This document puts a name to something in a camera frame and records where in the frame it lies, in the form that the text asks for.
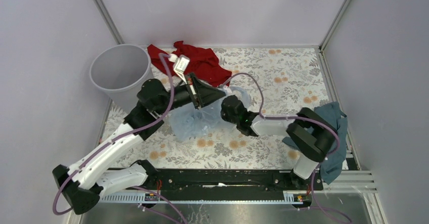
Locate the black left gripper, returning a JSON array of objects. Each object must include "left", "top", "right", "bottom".
[{"left": 155, "top": 72, "right": 227, "bottom": 115}]

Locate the light blue plastic trash bag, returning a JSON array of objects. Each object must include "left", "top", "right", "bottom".
[{"left": 168, "top": 97, "right": 235, "bottom": 141}]

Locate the grey plastic trash bin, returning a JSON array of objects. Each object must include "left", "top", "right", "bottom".
[{"left": 90, "top": 44, "right": 154, "bottom": 113}]

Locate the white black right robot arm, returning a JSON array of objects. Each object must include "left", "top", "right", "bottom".
[{"left": 221, "top": 96, "right": 340, "bottom": 190}]

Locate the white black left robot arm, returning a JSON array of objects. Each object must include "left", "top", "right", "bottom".
[{"left": 52, "top": 73, "right": 226, "bottom": 215}]

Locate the red cloth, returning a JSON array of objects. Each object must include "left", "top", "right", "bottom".
[{"left": 147, "top": 41, "right": 232, "bottom": 87}]

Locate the floral patterned table mat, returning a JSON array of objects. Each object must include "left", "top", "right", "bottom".
[{"left": 113, "top": 48, "right": 329, "bottom": 169}]

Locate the teal blue cloth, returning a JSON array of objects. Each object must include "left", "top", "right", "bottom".
[{"left": 283, "top": 102, "right": 348, "bottom": 184}]

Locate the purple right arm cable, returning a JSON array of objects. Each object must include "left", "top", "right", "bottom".
[{"left": 219, "top": 72, "right": 353, "bottom": 224}]

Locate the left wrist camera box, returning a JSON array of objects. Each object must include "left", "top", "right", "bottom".
[{"left": 168, "top": 54, "right": 190, "bottom": 84}]

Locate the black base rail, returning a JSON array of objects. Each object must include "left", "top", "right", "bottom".
[{"left": 141, "top": 169, "right": 323, "bottom": 194}]

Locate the grey slotted cable duct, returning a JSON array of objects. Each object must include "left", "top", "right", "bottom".
[{"left": 99, "top": 189, "right": 303, "bottom": 205}]

